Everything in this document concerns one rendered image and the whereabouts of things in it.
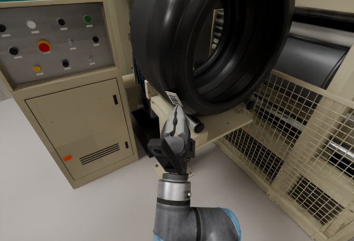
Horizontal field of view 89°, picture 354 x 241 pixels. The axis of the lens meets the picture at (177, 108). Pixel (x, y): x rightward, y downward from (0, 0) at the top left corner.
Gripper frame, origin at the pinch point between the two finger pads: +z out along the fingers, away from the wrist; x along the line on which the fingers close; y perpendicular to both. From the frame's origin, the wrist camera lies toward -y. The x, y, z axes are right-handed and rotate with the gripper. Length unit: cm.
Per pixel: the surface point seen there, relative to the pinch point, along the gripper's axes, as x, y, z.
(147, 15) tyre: -1.5, -16.8, 20.3
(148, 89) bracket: -26.9, 18.5, 17.6
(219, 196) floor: -15, 104, -37
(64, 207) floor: -113, 47, -52
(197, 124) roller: 0.7, 14.8, -1.6
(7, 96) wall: -289, 44, 55
